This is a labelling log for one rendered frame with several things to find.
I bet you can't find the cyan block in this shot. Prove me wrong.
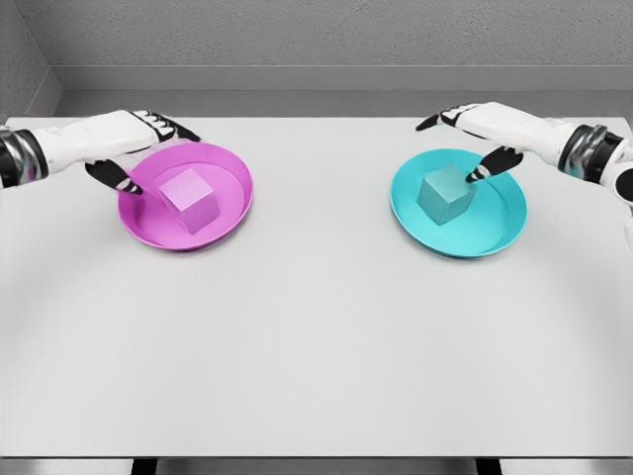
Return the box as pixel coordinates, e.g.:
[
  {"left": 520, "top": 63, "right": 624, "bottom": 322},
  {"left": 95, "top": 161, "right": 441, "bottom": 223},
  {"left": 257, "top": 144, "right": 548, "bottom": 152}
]
[{"left": 415, "top": 164, "right": 474, "bottom": 229}]

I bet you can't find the pink block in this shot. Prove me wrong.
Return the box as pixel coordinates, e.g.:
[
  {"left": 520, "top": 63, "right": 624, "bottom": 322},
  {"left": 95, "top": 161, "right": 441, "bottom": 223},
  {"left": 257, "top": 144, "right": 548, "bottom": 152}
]
[{"left": 158, "top": 168, "right": 221, "bottom": 236}]

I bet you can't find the cyan plate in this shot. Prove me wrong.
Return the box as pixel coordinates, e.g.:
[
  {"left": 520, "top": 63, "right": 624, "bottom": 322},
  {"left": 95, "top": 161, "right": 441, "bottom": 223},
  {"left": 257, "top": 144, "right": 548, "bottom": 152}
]
[{"left": 389, "top": 148, "right": 529, "bottom": 259}]

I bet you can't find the pink plate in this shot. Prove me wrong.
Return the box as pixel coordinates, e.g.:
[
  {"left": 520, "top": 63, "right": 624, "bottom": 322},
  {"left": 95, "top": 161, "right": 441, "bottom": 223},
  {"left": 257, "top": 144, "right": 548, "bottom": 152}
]
[{"left": 117, "top": 141, "right": 254, "bottom": 253}]

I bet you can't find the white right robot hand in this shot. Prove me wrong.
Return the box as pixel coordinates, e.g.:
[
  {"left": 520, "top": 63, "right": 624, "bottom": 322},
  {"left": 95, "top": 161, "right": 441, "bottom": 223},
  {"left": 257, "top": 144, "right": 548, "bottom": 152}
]
[{"left": 414, "top": 102, "right": 548, "bottom": 185}]

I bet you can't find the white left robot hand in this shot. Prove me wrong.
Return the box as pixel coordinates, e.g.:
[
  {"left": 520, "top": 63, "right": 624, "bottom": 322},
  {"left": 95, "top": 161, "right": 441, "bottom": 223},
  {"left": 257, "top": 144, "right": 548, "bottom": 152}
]
[{"left": 72, "top": 109, "right": 202, "bottom": 198}]

